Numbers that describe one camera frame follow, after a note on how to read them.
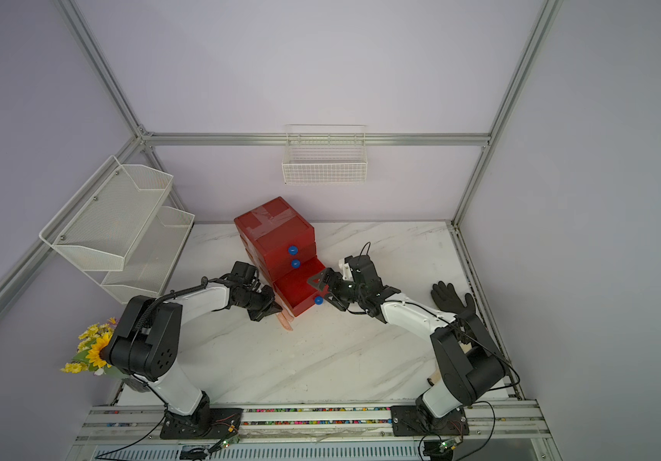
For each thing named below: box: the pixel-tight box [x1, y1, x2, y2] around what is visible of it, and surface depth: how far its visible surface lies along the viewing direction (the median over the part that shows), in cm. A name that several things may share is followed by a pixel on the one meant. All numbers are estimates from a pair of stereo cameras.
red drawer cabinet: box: [233, 195, 329, 317], surface depth 93 cm
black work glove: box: [430, 280, 488, 336], surface depth 98 cm
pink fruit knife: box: [275, 312, 294, 332], surface depth 95 cm
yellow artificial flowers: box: [60, 316, 118, 376], surface depth 61 cm
